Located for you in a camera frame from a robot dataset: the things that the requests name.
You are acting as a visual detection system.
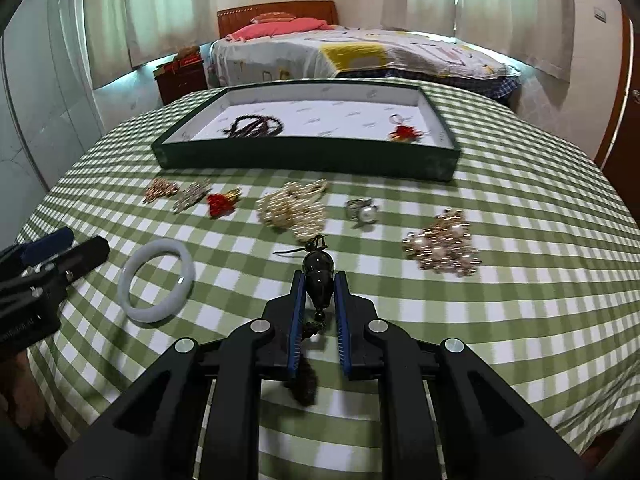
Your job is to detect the patterned white bedsheet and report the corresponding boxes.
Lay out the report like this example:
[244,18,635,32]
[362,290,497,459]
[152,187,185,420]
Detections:
[210,26,521,86]

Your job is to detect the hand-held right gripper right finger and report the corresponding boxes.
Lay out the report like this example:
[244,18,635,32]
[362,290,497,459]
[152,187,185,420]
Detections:
[334,270,586,480]

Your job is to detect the red ornament with gold tassel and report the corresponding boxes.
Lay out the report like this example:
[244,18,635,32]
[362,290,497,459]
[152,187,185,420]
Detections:
[206,187,243,219]

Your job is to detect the blue plaid bed cover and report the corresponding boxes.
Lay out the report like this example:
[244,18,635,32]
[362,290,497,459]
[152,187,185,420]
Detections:
[340,67,521,101]

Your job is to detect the silver pearl ring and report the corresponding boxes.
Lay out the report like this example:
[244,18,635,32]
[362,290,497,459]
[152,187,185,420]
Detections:
[345,197,378,228]

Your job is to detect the red boxes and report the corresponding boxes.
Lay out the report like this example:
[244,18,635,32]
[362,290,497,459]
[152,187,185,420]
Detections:
[155,55,203,73]

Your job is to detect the rose gold brooch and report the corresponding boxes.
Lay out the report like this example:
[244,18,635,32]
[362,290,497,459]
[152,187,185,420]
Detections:
[143,177,180,204]

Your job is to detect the silver rhinestone brooch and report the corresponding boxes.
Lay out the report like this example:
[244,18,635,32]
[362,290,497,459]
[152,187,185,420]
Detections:
[172,180,212,213]

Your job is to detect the white jade bangle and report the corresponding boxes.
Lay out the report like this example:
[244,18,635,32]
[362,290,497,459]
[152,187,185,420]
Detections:
[119,240,196,322]

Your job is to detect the pearl bead necklace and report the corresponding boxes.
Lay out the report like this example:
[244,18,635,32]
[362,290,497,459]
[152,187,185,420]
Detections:
[256,179,329,242]

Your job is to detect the dark bead bracelet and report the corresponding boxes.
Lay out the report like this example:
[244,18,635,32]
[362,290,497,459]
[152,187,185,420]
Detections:
[220,115,283,139]

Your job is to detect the green jewelry tray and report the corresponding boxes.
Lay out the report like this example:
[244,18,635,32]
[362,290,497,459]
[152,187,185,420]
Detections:
[151,79,461,182]

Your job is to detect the dark wooden nightstand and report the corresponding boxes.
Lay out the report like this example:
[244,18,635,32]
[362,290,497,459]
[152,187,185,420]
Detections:
[152,57,208,106]

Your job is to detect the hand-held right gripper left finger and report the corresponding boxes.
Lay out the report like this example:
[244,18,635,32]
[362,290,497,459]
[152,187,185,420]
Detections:
[55,270,311,480]

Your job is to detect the red ornament with key ring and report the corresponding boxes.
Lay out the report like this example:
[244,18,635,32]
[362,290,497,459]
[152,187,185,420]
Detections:
[387,114,423,143]

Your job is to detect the gold pearl flower brooch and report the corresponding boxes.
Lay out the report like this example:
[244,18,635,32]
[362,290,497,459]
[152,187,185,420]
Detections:
[401,208,482,276]

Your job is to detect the glass sliding door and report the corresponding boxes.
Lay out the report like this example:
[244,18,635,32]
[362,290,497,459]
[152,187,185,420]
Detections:
[0,0,106,206]

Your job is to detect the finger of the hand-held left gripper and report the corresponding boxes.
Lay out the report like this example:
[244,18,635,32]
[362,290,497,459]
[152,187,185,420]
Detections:
[22,236,111,291]
[0,226,75,273]

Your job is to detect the black gourd pendant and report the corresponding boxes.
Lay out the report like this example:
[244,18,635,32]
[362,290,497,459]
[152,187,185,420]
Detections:
[272,234,337,407]

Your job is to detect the pink pillow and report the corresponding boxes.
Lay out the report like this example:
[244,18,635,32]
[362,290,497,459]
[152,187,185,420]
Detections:
[226,17,337,42]

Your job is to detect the wooden door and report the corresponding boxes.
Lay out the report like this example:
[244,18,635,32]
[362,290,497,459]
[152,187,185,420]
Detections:
[595,10,640,171]

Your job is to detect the wooden bed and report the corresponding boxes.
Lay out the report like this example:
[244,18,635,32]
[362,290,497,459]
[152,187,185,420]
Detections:
[209,0,521,101]

